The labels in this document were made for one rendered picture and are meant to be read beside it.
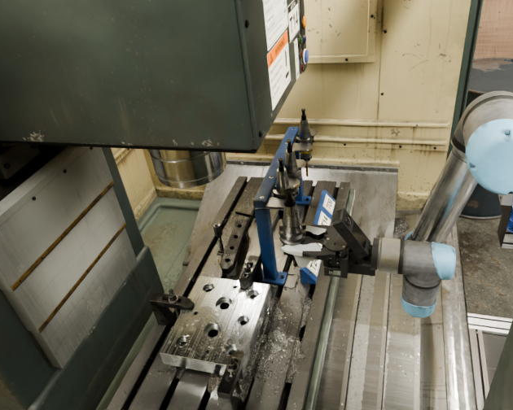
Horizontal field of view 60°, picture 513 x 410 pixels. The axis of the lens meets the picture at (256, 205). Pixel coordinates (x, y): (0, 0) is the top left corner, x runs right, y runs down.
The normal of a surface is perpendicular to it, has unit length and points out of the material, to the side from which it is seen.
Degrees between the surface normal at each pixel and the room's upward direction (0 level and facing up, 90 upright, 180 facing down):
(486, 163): 86
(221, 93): 90
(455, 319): 0
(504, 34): 90
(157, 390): 0
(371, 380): 8
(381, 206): 24
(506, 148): 86
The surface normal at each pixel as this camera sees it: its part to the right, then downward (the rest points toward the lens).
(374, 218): -0.22, -0.50
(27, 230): 0.96, 0.07
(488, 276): -0.11, -0.80
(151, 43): -0.28, 0.59
